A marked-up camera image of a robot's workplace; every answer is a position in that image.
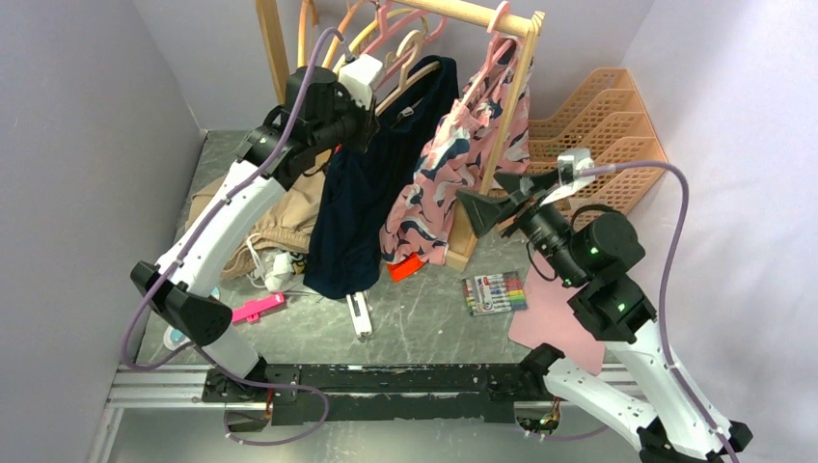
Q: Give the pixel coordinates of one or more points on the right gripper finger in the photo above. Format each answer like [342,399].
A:
[484,212]
[526,184]

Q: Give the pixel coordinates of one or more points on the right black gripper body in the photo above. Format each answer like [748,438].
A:
[544,226]

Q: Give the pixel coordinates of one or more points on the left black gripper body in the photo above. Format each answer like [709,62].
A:
[358,122]

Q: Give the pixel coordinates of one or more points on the navy blue shorts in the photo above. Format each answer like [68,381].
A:
[361,186]

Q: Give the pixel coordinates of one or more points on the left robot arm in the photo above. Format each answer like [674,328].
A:
[323,109]

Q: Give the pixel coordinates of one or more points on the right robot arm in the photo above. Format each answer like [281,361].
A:
[672,421]

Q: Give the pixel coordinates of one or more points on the pink shark print shorts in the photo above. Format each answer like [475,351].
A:
[456,157]

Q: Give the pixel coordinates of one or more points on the yellow hanger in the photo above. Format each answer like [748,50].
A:
[387,22]

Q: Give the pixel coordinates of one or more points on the pink plastic hanger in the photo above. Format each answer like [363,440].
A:
[423,22]

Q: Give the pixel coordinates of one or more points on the beige shorts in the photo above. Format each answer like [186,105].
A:
[286,226]

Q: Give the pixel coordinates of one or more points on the pink hanger holding shorts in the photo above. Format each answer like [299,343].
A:
[499,52]

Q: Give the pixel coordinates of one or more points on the wooden clothes rack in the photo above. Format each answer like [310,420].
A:
[526,31]

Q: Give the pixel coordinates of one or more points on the marker pen set box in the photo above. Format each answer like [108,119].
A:
[493,294]

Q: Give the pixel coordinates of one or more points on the pink clipboard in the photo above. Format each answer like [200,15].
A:
[548,319]

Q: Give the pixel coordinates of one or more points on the orange garment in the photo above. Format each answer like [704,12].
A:
[406,268]

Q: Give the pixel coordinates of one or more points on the peach plastic file organizer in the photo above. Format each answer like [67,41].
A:
[606,115]

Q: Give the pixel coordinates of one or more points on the white plastic clip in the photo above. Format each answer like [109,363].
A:
[359,307]

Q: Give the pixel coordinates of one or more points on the pink plastic clip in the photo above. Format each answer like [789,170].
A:
[252,310]

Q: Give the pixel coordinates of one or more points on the blue toothbrush package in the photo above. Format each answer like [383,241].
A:
[172,335]

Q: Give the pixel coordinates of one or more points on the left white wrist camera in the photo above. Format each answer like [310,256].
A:
[359,77]

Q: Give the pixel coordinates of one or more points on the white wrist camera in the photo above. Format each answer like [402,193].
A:
[359,77]
[572,172]

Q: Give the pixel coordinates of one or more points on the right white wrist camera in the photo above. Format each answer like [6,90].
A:
[572,172]

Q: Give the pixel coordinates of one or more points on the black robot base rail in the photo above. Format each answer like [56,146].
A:
[344,393]

